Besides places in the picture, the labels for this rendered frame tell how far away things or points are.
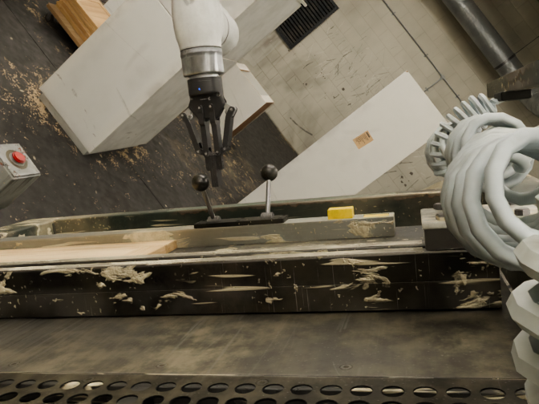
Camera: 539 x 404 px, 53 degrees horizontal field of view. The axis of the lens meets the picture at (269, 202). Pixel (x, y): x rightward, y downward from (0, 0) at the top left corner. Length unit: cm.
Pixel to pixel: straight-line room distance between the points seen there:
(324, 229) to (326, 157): 373
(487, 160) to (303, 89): 904
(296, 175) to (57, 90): 213
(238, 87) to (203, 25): 501
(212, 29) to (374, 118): 365
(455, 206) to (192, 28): 97
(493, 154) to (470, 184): 2
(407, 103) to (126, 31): 235
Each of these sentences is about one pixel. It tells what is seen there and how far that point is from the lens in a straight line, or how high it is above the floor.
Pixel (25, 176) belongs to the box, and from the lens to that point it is 167.
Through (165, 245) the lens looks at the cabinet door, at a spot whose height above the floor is 130.
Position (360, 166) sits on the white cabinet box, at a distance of 479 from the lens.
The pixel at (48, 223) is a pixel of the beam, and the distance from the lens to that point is 163.
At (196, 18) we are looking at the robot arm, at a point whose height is 163.
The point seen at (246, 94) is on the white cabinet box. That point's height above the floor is 60.
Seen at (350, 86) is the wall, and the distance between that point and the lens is 918.
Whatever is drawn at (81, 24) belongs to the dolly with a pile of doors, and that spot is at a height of 21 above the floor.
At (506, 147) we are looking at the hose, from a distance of 25.
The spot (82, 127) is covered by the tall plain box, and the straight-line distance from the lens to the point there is 387.
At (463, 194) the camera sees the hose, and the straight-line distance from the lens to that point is 25.
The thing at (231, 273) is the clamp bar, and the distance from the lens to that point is 69.
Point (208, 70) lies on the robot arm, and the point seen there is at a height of 158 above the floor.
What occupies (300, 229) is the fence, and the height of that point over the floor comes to 154.
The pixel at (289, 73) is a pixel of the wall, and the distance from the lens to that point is 933.
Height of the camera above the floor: 184
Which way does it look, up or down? 17 degrees down
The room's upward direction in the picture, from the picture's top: 52 degrees clockwise
